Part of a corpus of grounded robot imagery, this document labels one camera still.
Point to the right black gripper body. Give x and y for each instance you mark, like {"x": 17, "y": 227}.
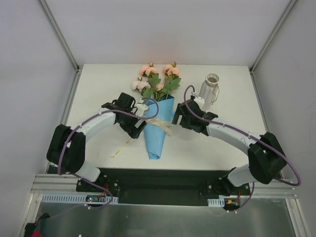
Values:
{"x": 184, "y": 118}

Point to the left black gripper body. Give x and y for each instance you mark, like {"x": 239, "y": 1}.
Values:
{"x": 135, "y": 127}

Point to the blue wrapping paper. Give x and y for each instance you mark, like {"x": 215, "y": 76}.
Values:
{"x": 154, "y": 136}

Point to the cream printed ribbon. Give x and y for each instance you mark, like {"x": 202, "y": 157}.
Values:
{"x": 162, "y": 124}

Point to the pink flower stem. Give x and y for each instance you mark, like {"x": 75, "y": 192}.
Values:
{"x": 149, "y": 71}
{"x": 171, "y": 79}
{"x": 144, "y": 87}

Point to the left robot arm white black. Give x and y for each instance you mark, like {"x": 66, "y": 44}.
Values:
{"x": 68, "y": 143}

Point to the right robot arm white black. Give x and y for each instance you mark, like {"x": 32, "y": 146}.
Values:
{"x": 265, "y": 155}

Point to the white ribbed ceramic vase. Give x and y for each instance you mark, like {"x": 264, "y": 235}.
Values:
{"x": 209, "y": 90}

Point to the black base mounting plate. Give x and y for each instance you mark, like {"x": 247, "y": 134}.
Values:
{"x": 164, "y": 187}

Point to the red black object corner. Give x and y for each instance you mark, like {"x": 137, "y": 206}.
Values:
{"x": 30, "y": 228}

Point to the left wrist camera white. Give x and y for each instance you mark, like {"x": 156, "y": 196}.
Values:
{"x": 141, "y": 108}

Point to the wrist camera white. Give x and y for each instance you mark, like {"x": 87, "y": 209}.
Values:
{"x": 141, "y": 108}
{"x": 199, "y": 100}

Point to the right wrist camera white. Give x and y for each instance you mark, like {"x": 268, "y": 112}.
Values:
{"x": 199, "y": 100}

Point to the left aluminium frame post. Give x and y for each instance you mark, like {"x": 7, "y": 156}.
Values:
{"x": 58, "y": 33}

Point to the aluminium frame post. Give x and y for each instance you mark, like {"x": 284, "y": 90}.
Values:
{"x": 273, "y": 34}
{"x": 58, "y": 33}

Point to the right white cable duct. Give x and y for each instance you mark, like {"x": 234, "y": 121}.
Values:
{"x": 218, "y": 202}

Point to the white cable duct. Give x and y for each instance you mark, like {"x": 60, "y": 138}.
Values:
{"x": 78, "y": 199}
{"x": 218, "y": 202}

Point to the left white cable duct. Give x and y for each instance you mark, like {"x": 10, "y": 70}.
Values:
{"x": 78, "y": 199}

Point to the right aluminium frame post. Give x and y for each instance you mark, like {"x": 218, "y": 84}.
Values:
{"x": 273, "y": 34}

